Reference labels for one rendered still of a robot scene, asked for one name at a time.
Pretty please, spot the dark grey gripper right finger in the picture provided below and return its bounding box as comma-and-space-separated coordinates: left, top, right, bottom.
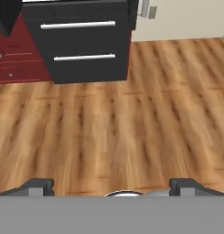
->
168, 177, 224, 197

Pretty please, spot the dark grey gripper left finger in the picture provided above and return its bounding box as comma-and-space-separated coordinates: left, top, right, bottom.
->
0, 177, 55, 197

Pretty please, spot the black fridge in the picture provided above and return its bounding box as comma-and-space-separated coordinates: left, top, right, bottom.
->
21, 0, 139, 85

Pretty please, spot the round white and black object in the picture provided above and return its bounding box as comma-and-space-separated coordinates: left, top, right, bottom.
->
103, 190, 144, 197

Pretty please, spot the red cupboard run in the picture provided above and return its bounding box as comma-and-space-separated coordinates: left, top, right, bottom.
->
0, 12, 53, 85

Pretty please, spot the silver short fridge drawer handle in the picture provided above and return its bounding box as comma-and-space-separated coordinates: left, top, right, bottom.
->
53, 53, 117, 62

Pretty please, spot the silver long fridge drawer handle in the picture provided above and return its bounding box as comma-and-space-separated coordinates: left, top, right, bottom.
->
39, 20, 117, 30

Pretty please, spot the grey wall fixture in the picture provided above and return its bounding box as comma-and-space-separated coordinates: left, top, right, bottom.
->
140, 0, 159, 20

